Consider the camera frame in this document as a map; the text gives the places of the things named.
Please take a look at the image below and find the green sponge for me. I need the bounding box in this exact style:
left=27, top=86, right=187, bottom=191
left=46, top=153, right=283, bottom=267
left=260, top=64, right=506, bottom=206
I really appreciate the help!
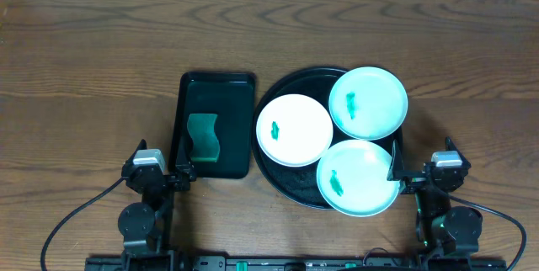
left=187, top=114, right=221, bottom=162

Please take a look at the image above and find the white plate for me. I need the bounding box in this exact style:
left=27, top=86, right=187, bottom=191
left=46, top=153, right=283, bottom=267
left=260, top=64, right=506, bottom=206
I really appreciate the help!
left=255, top=94, right=334, bottom=167

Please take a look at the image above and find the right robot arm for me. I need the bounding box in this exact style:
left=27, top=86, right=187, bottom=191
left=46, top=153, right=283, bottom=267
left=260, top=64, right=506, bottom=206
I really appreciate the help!
left=387, top=137, right=483, bottom=270

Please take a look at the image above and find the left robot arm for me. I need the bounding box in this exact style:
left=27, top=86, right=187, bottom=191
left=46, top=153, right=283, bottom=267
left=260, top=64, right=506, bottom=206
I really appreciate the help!
left=118, top=139, right=197, bottom=271

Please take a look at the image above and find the black rectangular tray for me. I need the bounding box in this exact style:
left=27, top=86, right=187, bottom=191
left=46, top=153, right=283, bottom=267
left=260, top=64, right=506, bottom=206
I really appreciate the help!
left=168, top=72, right=255, bottom=179

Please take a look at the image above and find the round black tray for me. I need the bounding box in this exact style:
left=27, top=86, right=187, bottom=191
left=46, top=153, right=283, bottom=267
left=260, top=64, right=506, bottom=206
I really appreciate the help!
left=253, top=68, right=402, bottom=210

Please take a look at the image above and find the lower light green plate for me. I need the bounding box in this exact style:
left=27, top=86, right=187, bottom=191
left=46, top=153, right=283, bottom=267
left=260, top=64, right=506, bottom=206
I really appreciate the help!
left=316, top=140, right=399, bottom=217

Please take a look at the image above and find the light green plate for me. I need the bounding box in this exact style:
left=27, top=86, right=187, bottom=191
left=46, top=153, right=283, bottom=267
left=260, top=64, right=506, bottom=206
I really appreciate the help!
left=316, top=140, right=399, bottom=217
left=328, top=66, right=408, bottom=141

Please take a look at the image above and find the upper light green plate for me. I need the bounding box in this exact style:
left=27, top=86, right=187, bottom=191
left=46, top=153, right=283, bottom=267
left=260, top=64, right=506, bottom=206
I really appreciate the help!
left=328, top=66, right=408, bottom=141

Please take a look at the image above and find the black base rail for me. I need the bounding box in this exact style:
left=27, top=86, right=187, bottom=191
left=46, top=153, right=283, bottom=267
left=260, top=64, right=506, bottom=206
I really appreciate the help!
left=83, top=253, right=508, bottom=271

